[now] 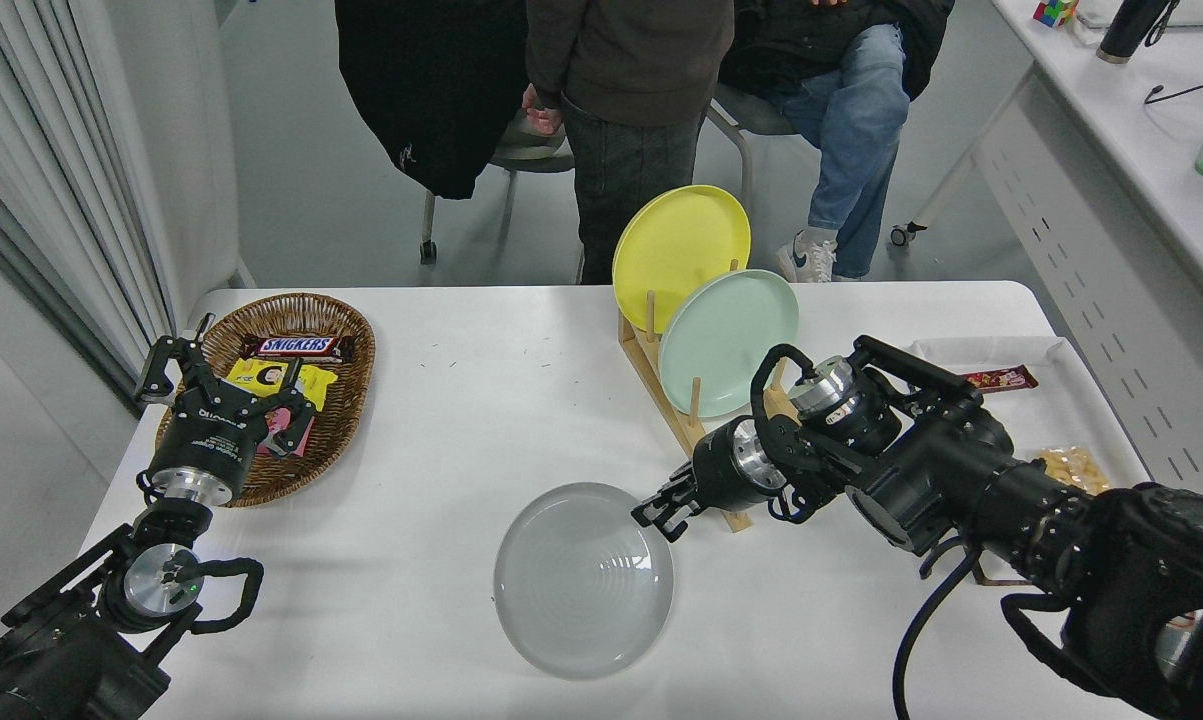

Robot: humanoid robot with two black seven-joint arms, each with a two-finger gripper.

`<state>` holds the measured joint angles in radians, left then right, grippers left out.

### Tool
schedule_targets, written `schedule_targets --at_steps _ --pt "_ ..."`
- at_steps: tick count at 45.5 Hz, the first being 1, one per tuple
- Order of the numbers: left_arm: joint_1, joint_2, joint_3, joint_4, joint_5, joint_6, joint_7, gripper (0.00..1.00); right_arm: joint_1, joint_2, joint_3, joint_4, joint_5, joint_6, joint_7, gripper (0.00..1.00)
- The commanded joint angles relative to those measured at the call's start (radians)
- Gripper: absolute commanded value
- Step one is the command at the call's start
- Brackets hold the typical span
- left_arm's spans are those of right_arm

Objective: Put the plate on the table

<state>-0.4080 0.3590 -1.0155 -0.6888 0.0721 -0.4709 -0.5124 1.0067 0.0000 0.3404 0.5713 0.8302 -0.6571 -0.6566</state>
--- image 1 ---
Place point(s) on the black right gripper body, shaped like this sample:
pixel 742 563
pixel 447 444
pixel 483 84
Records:
pixel 723 468

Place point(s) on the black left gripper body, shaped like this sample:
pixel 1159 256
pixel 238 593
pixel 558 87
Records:
pixel 206 440

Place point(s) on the grey plate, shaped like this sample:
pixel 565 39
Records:
pixel 581 590

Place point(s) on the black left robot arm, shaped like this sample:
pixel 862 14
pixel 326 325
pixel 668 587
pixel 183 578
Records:
pixel 61 660

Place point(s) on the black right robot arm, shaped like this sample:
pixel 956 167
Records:
pixel 961 470

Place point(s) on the wooden plate rack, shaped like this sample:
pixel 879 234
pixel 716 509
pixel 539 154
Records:
pixel 686 440

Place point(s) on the mint green plate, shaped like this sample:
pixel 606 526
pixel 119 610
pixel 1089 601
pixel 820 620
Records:
pixel 726 340

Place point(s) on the yellow plate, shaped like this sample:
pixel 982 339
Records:
pixel 671 240

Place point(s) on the standing person's hand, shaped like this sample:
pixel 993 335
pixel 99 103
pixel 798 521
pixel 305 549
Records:
pixel 543 112

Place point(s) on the pink snack packet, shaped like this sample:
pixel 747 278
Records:
pixel 275 418

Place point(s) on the brown wicker basket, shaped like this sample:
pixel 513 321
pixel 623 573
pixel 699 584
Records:
pixel 341 420

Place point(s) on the yellow snack packet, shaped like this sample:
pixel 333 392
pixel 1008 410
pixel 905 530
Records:
pixel 256 375

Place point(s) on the Snickers chocolate bar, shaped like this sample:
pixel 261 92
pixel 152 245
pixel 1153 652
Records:
pixel 296 346

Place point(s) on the white curtain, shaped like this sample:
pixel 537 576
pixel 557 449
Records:
pixel 31 150

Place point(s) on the red snack bar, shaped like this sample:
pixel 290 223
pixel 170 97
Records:
pixel 1001 379

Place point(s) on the standing person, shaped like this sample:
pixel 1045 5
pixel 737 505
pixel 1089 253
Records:
pixel 631 150

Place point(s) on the grey chair with jacket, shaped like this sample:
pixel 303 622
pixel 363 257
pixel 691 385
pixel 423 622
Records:
pixel 536 160

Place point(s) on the black jacket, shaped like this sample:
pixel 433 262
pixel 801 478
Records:
pixel 431 90

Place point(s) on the white rectangular tray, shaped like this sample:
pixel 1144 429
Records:
pixel 1071 410

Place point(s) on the clear bag of puffed snacks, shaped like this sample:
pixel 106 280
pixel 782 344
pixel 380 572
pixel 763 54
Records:
pixel 1076 468

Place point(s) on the grey chair with person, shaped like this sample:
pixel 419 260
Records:
pixel 751 115

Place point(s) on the seated person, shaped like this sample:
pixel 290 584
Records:
pixel 851 130

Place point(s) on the white side desk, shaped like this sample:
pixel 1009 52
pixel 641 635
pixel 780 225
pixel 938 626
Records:
pixel 1141 130

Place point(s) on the colourful puzzle cube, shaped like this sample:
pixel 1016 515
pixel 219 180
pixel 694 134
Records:
pixel 1054 12

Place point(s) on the black thermos bottle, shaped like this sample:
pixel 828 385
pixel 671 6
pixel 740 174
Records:
pixel 1126 30

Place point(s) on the white flat device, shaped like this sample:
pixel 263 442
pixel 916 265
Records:
pixel 1201 15

